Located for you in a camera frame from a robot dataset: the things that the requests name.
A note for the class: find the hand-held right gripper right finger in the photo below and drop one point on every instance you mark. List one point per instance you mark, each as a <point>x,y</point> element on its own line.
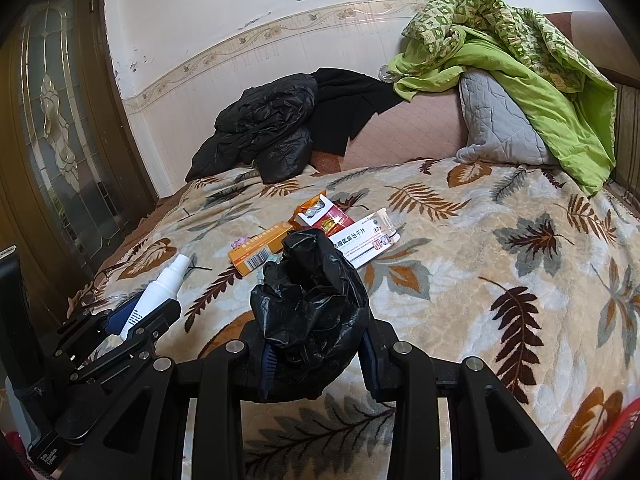
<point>371,370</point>

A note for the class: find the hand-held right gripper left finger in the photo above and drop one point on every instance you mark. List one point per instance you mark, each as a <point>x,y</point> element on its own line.
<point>266,370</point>

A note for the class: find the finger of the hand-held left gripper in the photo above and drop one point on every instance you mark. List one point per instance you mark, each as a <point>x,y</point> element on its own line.
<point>150,325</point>
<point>120,317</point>

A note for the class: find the white spray bottle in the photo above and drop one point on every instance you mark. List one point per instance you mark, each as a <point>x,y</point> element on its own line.
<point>160,290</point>

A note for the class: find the black plastic bag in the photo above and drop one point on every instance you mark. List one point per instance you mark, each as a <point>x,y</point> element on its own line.
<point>310,310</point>

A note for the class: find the orange medicine box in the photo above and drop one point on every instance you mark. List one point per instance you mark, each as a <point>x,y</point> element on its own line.
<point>255,252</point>

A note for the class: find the purple tissue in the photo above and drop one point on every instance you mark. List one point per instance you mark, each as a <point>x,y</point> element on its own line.
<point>242,240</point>

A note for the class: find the long white pill box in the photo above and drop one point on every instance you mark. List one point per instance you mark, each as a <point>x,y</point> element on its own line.
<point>370,240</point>

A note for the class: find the red cigarette pack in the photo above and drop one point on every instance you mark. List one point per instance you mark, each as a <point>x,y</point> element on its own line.
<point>335,222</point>

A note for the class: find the orange snack wrapper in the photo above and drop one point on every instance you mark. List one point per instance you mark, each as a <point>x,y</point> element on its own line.
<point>307,201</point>

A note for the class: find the red plastic basket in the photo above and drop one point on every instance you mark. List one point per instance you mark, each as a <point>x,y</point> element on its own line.
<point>615,440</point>

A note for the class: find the eyeglasses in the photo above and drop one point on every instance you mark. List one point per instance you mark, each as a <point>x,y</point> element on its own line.
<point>90,292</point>

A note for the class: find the leaf-print blanket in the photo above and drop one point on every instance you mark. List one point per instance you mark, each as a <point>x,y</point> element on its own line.
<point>475,260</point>

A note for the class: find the wooden glass door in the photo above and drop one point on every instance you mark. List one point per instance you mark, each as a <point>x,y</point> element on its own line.
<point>55,110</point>

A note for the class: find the black puffer jacket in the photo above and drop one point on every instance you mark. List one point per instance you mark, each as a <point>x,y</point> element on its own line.
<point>260,120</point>

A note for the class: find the brown sofa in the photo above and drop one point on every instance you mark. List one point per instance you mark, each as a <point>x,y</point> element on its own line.
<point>415,130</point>

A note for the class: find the grey quilted pillow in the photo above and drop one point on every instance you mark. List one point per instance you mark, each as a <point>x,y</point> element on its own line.
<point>495,120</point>

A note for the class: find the green quilt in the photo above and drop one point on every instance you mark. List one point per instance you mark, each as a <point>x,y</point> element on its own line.
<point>550,110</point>

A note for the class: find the striped sofa cushion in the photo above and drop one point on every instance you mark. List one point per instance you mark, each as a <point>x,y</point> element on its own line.
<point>629,135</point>

